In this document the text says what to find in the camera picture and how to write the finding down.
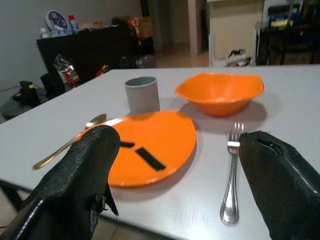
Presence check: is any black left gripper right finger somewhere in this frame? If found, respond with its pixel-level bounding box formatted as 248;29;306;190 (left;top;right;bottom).
238;130;320;240

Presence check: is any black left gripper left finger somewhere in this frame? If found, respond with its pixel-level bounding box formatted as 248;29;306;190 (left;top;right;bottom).
0;124;121;240

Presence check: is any silver fork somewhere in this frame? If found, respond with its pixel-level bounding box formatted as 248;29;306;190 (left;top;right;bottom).
219;121;245;225

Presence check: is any gold spoon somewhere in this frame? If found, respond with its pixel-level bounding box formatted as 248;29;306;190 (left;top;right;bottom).
32;113;108;171

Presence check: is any black floor device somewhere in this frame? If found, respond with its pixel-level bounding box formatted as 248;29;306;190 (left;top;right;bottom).
12;80;42;108

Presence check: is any orange plate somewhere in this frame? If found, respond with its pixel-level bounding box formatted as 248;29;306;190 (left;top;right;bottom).
79;109;198;188

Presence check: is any grey cup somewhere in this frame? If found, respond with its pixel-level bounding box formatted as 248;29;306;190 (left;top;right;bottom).
124;76;161;115

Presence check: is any printed snack bag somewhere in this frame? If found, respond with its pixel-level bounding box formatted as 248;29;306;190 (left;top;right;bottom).
53;53;81;86

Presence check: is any orange bowl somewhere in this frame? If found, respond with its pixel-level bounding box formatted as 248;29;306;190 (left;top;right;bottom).
174;72;265;118

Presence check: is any black sideboard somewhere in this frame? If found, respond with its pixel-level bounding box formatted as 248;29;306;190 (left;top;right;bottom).
36;23;141;85

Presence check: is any grey bucket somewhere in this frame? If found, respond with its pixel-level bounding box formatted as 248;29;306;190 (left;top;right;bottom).
136;54;155;69

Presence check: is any white spray can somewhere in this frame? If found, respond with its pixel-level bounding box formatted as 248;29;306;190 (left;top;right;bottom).
68;14;79;35

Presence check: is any black console table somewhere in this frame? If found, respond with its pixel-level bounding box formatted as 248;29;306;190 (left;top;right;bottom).
256;24;320;66

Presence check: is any yellow item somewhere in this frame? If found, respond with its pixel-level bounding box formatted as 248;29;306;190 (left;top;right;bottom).
271;19;294;28

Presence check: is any orange cardboard box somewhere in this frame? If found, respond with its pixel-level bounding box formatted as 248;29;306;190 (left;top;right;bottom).
126;16;154;38

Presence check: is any black chair frame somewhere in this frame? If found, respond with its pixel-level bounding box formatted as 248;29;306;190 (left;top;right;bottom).
0;178;28;216

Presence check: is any round purple wall clock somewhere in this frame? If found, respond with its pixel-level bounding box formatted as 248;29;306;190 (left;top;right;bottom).
44;10;70;32

